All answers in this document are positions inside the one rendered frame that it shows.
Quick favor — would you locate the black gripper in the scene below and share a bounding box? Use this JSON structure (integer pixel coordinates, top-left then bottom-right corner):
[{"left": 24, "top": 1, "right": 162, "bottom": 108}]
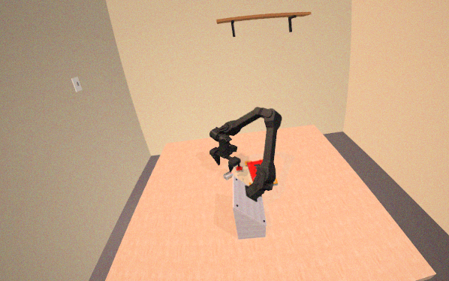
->
[{"left": 209, "top": 146, "right": 241, "bottom": 172}]

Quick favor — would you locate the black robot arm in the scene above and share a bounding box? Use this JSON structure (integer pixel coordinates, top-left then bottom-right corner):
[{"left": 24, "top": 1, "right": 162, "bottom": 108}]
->
[{"left": 209, "top": 107, "right": 282, "bottom": 202}]

